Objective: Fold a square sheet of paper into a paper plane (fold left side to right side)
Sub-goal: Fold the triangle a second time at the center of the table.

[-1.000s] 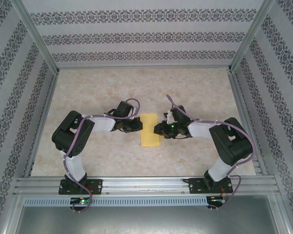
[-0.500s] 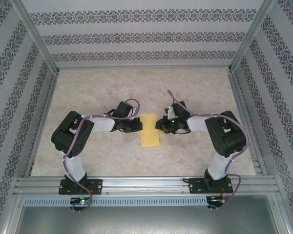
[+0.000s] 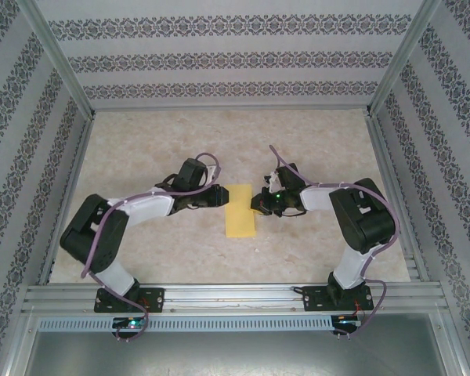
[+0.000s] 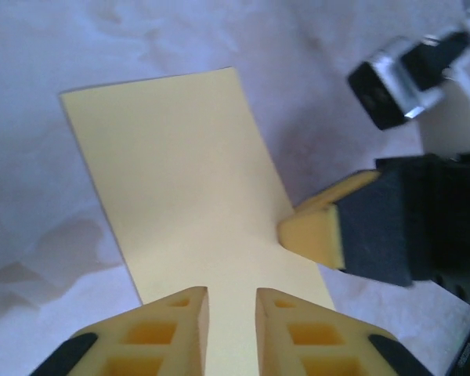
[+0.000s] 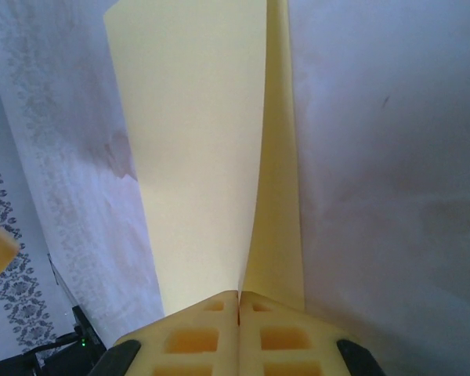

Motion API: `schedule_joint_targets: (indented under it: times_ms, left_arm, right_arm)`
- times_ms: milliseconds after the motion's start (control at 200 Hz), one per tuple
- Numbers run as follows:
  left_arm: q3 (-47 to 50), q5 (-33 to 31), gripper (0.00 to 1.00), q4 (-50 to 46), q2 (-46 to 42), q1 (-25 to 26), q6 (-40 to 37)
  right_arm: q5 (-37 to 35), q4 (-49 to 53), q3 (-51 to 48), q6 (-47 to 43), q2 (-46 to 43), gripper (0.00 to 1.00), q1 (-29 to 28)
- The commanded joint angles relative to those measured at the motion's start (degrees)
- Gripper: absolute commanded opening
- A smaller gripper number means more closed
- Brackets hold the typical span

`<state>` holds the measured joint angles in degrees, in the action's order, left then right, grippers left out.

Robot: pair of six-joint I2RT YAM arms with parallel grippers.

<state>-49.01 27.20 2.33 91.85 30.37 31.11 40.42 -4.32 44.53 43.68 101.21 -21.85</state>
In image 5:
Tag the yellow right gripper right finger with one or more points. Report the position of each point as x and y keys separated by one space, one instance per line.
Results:
x=290 y=344

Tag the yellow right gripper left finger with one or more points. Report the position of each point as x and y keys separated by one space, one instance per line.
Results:
x=192 y=344

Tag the yellow square paper sheet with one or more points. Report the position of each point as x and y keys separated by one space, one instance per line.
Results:
x=196 y=156

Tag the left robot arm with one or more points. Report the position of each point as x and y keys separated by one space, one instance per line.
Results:
x=82 y=321

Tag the long aluminium mounting rail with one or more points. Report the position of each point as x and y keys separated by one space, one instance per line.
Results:
x=68 y=290

